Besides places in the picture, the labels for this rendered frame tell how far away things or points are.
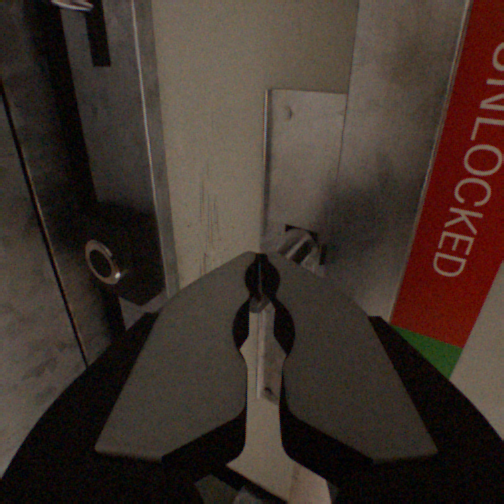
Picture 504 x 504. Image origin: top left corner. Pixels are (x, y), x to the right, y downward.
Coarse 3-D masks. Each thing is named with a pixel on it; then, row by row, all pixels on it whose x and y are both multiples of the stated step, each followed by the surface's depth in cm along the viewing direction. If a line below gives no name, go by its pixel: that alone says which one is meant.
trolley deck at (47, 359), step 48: (0, 96) 18; (0, 144) 19; (0, 192) 20; (0, 240) 21; (0, 288) 21; (48, 288) 24; (0, 336) 22; (48, 336) 25; (0, 384) 23; (48, 384) 26; (0, 432) 24
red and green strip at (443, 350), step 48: (480, 0) 10; (480, 48) 11; (480, 96) 12; (480, 144) 12; (432, 192) 14; (480, 192) 13; (432, 240) 15; (480, 240) 14; (432, 288) 15; (480, 288) 14; (432, 336) 16
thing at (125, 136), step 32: (128, 0) 16; (64, 32) 19; (96, 32) 18; (128, 32) 16; (96, 64) 19; (128, 64) 17; (96, 96) 19; (128, 96) 18; (96, 128) 21; (128, 128) 19; (160, 128) 19; (96, 160) 22; (128, 160) 20; (160, 160) 20; (96, 192) 23; (128, 192) 22; (160, 192) 21; (160, 224) 22; (160, 256) 23; (128, 320) 29
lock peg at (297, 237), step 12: (288, 240) 17; (300, 240) 17; (312, 240) 17; (288, 252) 16; (300, 252) 17; (312, 252) 17; (324, 252) 17; (300, 264) 17; (312, 264) 18; (324, 264) 17; (252, 300) 14; (264, 300) 14; (252, 312) 14
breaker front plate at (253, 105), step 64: (192, 0) 15; (256, 0) 14; (320, 0) 13; (192, 64) 17; (256, 64) 15; (320, 64) 14; (192, 128) 18; (256, 128) 17; (320, 128) 15; (192, 192) 20; (256, 192) 18; (320, 192) 16; (192, 256) 23; (256, 320) 22; (256, 384) 25; (256, 448) 30
